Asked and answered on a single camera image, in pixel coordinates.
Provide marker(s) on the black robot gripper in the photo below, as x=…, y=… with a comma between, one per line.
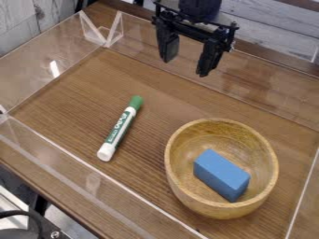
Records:
x=196, y=19

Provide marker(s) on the blue rectangular block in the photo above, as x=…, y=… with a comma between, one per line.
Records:
x=221, y=175

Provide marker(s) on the brown wooden bowl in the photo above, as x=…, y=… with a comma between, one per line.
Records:
x=243, y=146

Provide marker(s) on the green and white marker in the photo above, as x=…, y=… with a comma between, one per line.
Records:
x=118, y=132

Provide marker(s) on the black metal table frame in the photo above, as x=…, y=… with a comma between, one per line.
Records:
x=28, y=217

